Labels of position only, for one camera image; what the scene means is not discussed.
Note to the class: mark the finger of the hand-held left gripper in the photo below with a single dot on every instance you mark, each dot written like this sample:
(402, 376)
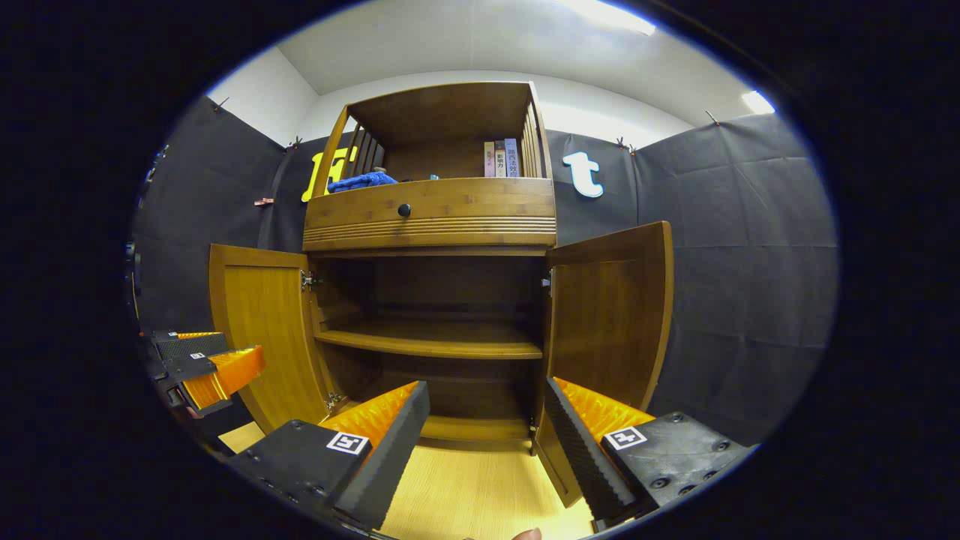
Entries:
(191, 345)
(232, 371)

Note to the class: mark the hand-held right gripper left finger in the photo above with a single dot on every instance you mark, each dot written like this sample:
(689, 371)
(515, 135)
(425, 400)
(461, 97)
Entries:
(390, 457)

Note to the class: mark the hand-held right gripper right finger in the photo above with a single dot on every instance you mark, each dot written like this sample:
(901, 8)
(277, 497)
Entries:
(577, 457)

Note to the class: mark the wooden shoe cabinet door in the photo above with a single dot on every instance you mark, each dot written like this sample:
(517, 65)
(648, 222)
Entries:
(270, 337)
(607, 315)

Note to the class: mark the wooden inner cabinet shelf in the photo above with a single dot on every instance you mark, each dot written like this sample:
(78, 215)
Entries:
(427, 343)

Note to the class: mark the blue cloth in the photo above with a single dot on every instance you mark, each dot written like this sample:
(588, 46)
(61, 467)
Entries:
(360, 182)

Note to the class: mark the black backdrop cloth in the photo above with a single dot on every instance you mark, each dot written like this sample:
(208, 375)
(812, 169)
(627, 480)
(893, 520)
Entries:
(750, 262)

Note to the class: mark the wooden drawer with black knob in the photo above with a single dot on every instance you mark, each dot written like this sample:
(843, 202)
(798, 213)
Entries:
(480, 206)

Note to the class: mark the lavender book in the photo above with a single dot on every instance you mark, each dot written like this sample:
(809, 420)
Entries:
(511, 159)

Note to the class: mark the dark grey book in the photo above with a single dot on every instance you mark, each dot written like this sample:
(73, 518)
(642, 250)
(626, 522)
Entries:
(500, 161)

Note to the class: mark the pink book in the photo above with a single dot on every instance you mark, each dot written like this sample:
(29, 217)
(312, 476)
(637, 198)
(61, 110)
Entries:
(489, 161)

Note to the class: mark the small ceiling light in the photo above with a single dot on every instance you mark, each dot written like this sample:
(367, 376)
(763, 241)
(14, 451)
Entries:
(759, 102)

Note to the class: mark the large ceiling light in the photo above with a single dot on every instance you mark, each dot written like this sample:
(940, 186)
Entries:
(611, 16)

